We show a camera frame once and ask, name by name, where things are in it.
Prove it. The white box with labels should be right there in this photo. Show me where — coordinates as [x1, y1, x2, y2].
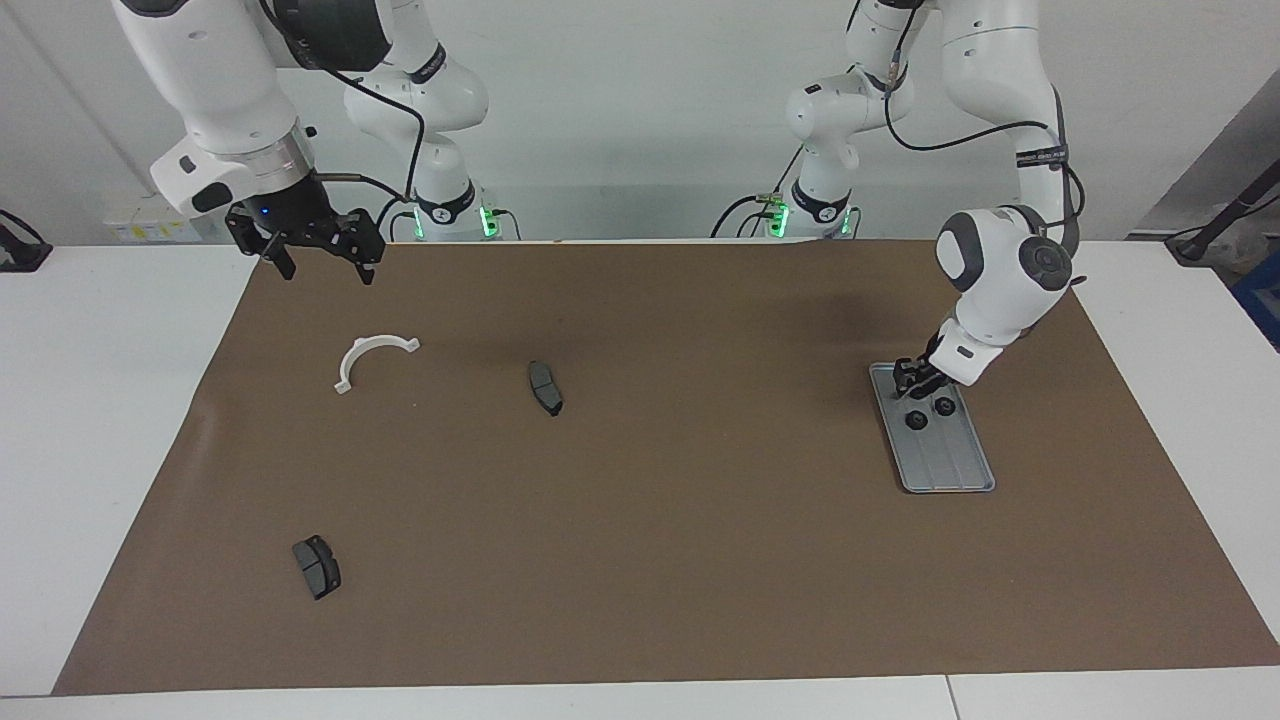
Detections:
[105, 208, 233, 244]

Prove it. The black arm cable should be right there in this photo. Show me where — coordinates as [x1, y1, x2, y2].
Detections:
[258, 0, 429, 231]
[850, 0, 1087, 291]

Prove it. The blue crate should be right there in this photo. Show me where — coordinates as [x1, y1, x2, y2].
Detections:
[1232, 250, 1280, 351]

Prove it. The black stand pole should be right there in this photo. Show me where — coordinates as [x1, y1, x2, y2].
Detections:
[1165, 155, 1280, 266]

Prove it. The silver metal tray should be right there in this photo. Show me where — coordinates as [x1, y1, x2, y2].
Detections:
[868, 362, 997, 495]

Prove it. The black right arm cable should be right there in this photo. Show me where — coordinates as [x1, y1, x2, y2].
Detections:
[258, 0, 429, 231]

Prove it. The black table clamp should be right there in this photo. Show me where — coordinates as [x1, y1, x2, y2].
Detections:
[0, 208, 53, 273]

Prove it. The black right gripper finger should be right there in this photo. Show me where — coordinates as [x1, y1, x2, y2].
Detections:
[226, 215, 298, 282]
[335, 210, 387, 287]

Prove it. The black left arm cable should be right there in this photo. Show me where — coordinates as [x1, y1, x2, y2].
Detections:
[850, 0, 1087, 291]

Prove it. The white curved plastic bracket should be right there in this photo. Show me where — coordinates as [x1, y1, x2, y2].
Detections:
[334, 334, 421, 395]

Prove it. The black base cable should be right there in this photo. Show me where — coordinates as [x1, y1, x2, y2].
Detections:
[710, 145, 806, 239]
[370, 192, 421, 243]

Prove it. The brown paper table mat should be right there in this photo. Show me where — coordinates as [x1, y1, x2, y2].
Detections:
[52, 238, 1280, 697]

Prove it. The short grey brake pad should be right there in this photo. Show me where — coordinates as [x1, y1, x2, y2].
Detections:
[292, 535, 342, 601]

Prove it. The long grey brake pad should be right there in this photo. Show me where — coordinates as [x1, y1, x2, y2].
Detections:
[527, 360, 565, 418]

